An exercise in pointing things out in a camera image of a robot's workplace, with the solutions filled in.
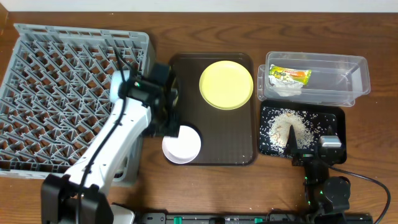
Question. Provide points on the grey dish rack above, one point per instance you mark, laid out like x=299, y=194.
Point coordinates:
x=55, y=94

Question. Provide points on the pink bowl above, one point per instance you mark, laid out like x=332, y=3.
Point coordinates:
x=183, y=148

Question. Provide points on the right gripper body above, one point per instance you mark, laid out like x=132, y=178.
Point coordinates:
x=304, y=156

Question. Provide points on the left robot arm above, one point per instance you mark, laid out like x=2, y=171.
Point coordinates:
x=143, y=105

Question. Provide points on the yellow plate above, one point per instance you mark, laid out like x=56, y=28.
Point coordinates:
x=226, y=85

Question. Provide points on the green snack wrapper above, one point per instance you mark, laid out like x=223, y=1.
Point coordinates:
x=290, y=74

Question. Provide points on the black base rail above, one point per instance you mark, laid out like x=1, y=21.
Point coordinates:
x=272, y=218

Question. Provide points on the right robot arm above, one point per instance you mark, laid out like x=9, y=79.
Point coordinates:
x=327, y=196

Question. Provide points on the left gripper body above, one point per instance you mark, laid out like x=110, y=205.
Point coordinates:
x=171, y=123

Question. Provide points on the clear plastic film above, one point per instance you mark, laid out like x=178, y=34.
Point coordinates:
x=285, y=88

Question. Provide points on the rice food scraps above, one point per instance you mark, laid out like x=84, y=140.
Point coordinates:
x=276, y=123

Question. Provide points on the black tray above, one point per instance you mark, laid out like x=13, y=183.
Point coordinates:
x=339, y=130

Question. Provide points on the dark brown serving tray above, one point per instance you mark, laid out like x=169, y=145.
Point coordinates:
x=228, y=137

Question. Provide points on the clear plastic container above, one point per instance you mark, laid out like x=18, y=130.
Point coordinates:
x=336, y=80

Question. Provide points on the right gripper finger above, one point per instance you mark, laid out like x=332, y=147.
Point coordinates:
x=291, y=147
x=329, y=130

